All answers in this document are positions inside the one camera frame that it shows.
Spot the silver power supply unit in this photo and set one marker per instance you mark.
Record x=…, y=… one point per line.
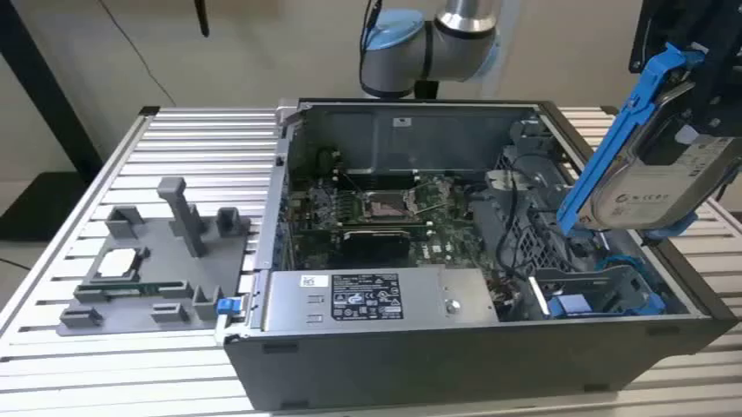
x=290, y=304

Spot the black open PC case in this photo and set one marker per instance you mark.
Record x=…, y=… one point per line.
x=406, y=369

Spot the locking lever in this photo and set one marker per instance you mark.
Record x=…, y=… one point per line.
x=431, y=208

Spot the hard disk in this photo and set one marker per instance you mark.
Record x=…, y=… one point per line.
x=638, y=195

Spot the black RAM slots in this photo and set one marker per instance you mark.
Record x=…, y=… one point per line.
x=376, y=178

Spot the black hanging rod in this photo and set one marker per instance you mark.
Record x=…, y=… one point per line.
x=202, y=17

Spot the black flat base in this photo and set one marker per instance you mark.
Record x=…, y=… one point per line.
x=40, y=208

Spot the blue case latch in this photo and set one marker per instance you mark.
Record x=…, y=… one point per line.
x=226, y=306

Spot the green RAM stick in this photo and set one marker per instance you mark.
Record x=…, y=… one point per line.
x=144, y=286

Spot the black slanted post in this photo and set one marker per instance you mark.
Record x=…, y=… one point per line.
x=40, y=87

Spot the silver CPU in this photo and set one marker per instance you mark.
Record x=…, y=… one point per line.
x=119, y=262

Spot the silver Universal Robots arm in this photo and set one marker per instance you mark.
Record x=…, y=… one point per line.
x=399, y=65

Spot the grey parts rack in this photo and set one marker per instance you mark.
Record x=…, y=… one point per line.
x=162, y=260

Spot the blue disk bay bracket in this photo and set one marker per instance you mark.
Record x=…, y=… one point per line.
x=567, y=306

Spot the CPU socket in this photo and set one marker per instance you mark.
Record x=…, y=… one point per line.
x=382, y=208

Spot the green motherboard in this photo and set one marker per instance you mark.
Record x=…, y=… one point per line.
x=446, y=247

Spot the grey perforated disk bay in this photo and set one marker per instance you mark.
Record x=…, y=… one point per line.
x=527, y=226

